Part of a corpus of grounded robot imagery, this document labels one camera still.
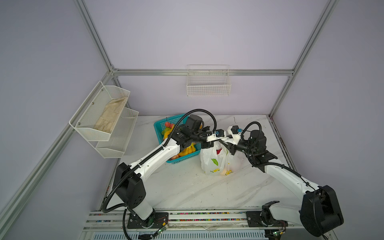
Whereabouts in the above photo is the beige cloth in shelf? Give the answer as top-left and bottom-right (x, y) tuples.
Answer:
(94, 97), (128, 134)

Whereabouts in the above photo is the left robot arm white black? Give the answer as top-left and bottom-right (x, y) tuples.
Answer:
(101, 109), (217, 222)

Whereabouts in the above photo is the upper white mesh shelf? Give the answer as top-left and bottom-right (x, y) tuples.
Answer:
(69, 82), (130, 142)

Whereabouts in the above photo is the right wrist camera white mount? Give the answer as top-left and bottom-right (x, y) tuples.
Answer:
(227, 125), (242, 145)

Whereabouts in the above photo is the white mesh shelf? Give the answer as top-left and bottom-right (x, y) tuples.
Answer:
(96, 108), (139, 159)
(69, 82), (130, 142)

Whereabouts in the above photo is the white plastic bag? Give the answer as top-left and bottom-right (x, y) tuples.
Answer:
(200, 142), (243, 176)

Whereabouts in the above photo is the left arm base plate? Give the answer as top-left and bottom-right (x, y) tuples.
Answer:
(125, 212), (169, 229)

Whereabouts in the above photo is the white wire wall basket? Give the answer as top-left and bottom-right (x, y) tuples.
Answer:
(187, 65), (232, 97)

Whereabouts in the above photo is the aluminium frame rail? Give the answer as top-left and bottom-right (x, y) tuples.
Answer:
(113, 69), (294, 76)

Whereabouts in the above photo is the yellow banana bunch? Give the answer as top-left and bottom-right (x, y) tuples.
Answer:
(179, 143), (196, 157)

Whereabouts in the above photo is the teal plastic basket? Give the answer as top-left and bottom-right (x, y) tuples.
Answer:
(154, 114), (201, 164)

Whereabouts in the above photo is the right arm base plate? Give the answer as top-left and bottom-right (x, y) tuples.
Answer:
(246, 211), (288, 227)

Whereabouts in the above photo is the lower white mesh shelf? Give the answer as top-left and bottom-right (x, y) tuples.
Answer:
(96, 108), (139, 159)

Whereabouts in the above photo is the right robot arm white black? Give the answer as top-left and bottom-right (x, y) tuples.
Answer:
(214, 122), (344, 237)

